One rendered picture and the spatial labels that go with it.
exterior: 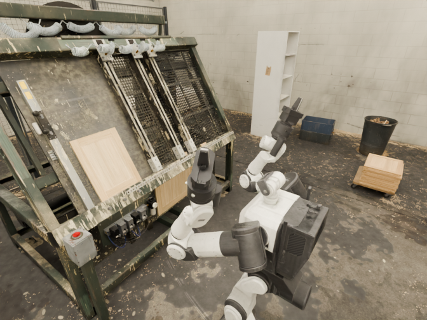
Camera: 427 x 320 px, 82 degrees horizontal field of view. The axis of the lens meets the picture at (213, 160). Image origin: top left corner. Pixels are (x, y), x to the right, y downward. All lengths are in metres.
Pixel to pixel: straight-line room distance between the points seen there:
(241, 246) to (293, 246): 0.22
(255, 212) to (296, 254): 0.21
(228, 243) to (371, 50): 5.54
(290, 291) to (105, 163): 1.52
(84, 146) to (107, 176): 0.27
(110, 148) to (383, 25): 5.33
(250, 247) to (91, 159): 1.46
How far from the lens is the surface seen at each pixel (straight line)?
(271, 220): 0.96
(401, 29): 6.06
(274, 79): 5.12
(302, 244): 0.98
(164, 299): 2.40
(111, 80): 2.30
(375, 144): 5.24
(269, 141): 1.24
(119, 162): 2.10
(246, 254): 0.88
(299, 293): 1.26
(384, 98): 6.16
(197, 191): 0.71
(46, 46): 2.19
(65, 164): 1.94
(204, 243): 0.95
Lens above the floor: 1.98
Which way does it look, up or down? 27 degrees down
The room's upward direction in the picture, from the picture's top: straight up
